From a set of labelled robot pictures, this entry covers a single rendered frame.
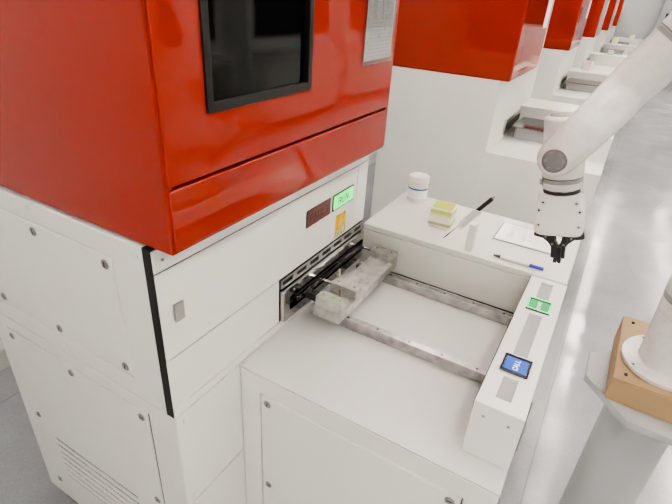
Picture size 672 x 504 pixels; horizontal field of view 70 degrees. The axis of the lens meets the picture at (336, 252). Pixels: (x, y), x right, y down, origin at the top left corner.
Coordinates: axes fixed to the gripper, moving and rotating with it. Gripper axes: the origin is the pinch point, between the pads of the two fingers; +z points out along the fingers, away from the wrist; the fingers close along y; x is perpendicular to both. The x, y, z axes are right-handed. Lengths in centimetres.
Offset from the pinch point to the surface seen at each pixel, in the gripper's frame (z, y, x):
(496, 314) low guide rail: 24.3, -15.8, 8.0
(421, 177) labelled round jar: -5, -50, 42
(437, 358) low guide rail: 22.9, -23.3, -19.0
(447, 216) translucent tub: 2.9, -35.6, 26.5
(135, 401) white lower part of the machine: 16, -76, -66
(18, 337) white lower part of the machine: 10, -121, -66
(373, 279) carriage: 14, -49, -1
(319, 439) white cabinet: 32, -42, -46
